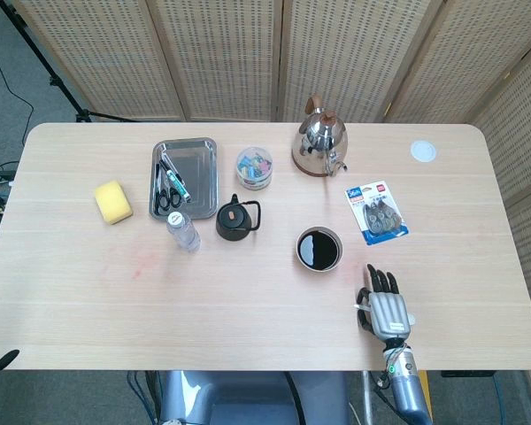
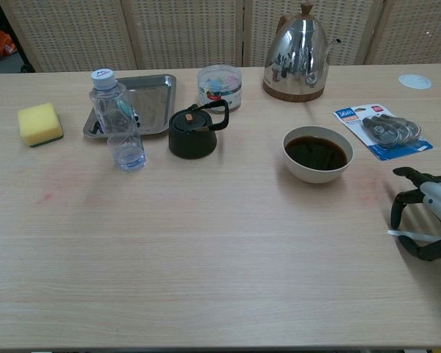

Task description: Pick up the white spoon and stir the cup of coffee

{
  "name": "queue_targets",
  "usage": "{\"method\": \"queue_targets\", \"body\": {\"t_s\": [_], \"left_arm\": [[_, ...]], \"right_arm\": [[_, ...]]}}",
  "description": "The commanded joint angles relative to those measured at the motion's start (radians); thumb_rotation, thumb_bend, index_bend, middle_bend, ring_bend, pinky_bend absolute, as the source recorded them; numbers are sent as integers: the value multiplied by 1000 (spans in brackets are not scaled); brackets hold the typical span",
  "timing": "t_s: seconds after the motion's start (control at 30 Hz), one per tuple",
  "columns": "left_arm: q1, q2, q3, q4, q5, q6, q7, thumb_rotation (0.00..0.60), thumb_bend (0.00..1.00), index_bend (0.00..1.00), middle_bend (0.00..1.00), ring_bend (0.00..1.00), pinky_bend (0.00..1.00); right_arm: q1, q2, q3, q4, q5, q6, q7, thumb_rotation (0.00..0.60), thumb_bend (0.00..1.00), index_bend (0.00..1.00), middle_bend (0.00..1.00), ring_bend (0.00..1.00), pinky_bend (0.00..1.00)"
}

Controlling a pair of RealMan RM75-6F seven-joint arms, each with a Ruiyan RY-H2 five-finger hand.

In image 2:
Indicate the cup of black coffee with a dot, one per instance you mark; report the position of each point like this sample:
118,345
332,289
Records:
316,154

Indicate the stainless steel kettle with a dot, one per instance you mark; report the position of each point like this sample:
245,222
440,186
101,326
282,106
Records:
297,59

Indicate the orange black bag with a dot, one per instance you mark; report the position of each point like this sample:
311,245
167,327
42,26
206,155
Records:
0,44

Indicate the small black teapot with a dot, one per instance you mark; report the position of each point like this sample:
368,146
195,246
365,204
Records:
191,139

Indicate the green white marker pen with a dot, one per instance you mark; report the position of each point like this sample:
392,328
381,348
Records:
125,108

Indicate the white round table grommet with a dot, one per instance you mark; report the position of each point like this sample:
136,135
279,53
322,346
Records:
415,81

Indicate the stainless steel tray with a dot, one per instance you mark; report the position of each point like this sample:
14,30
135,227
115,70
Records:
152,99

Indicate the white plastic spoon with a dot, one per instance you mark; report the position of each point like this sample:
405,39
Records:
415,235

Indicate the blue correction tape pack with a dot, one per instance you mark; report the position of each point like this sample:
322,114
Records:
386,128

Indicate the yellow sponge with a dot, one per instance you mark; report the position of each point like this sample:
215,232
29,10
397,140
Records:
38,123

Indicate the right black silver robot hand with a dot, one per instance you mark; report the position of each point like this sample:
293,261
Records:
439,198

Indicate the wooden rattan folding screen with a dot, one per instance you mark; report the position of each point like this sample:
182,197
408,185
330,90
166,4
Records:
183,33

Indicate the clear plastic water bottle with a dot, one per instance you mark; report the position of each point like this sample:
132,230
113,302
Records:
123,139

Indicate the clear jar of binder clips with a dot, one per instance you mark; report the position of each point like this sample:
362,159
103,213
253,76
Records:
218,86

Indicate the black tripod stand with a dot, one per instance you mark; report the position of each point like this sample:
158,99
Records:
25,68

